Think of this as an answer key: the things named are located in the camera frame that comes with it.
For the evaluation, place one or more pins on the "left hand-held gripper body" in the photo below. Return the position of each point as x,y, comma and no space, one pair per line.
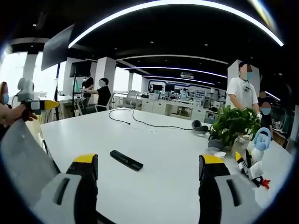
26,91

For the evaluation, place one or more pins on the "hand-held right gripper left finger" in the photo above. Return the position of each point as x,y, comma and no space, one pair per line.
70,198

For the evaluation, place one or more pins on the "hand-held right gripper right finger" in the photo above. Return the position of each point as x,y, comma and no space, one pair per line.
224,198

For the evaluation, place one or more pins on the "black remote control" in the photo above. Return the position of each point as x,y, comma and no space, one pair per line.
126,160

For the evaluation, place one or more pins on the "person's left hand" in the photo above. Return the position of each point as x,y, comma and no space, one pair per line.
28,114

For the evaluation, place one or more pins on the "white crumpled tissue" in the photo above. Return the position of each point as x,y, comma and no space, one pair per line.
219,154

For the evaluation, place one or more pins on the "black monitor on stand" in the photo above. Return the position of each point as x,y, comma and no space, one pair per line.
57,46

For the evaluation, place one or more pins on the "grey pouch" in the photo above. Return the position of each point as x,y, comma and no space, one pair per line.
215,144

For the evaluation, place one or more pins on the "grey chair back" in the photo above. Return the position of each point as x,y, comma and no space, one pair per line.
25,161

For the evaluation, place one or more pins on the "grey headphones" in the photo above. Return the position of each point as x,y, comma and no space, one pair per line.
200,127

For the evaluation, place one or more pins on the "green potted plant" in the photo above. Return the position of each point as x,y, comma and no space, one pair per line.
236,123

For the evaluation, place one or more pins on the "grey office chair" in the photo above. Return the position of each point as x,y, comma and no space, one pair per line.
131,100

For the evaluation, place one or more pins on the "white counter row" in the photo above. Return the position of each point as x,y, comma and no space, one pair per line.
177,107

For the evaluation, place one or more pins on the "curved ceiling light strip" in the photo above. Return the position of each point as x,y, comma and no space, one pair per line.
177,9

